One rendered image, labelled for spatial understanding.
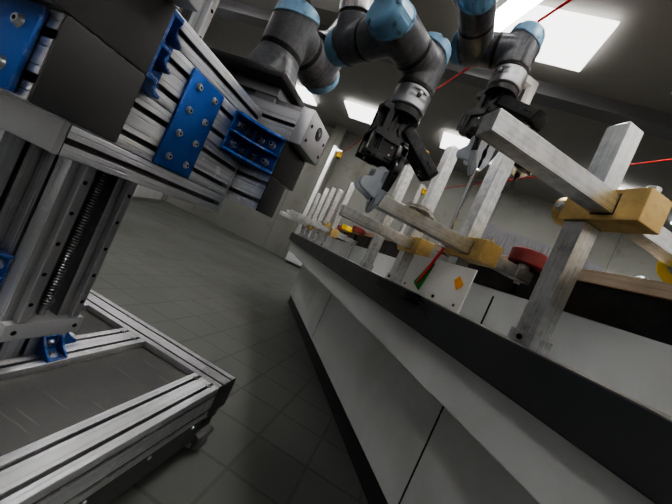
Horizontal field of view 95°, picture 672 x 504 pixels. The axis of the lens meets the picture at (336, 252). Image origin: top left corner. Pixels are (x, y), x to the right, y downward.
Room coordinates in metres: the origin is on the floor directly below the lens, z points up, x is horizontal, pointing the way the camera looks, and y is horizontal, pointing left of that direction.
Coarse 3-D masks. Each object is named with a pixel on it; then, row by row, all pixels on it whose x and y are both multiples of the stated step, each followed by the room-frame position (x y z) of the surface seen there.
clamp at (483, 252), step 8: (472, 240) 0.69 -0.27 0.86; (480, 240) 0.67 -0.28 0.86; (488, 240) 0.66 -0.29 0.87; (448, 248) 0.76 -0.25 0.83; (472, 248) 0.68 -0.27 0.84; (480, 248) 0.66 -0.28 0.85; (488, 248) 0.66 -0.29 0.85; (496, 248) 0.66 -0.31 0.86; (456, 256) 0.73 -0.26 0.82; (464, 256) 0.70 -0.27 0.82; (472, 256) 0.67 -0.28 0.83; (480, 256) 0.66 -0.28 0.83; (488, 256) 0.66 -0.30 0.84; (496, 256) 0.67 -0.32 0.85; (480, 264) 0.69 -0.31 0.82; (488, 264) 0.66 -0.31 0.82
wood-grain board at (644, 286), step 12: (384, 240) 1.66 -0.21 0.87; (444, 252) 1.13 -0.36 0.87; (588, 276) 0.65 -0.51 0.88; (600, 276) 0.63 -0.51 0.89; (612, 276) 0.61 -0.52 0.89; (624, 276) 0.59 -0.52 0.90; (612, 288) 0.61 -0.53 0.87; (624, 288) 0.58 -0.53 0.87; (636, 288) 0.57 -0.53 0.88; (648, 288) 0.55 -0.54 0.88; (660, 288) 0.54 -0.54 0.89
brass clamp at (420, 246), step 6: (414, 240) 0.92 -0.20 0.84; (420, 240) 0.90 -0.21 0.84; (426, 240) 0.90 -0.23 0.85; (402, 246) 0.98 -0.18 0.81; (414, 246) 0.91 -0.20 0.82; (420, 246) 0.90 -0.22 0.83; (426, 246) 0.90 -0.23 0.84; (432, 246) 0.91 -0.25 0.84; (408, 252) 0.95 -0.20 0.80; (414, 252) 0.90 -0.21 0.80; (420, 252) 0.90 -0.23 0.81; (426, 252) 0.90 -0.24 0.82
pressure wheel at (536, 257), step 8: (512, 248) 0.76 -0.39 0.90; (520, 248) 0.73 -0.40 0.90; (528, 248) 0.72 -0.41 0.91; (512, 256) 0.75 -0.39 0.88; (520, 256) 0.73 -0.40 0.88; (528, 256) 0.72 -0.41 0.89; (536, 256) 0.71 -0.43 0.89; (544, 256) 0.71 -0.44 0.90; (520, 264) 0.75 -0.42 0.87; (528, 264) 0.72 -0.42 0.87; (536, 264) 0.71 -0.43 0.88; (544, 264) 0.72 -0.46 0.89; (512, 288) 0.75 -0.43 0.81
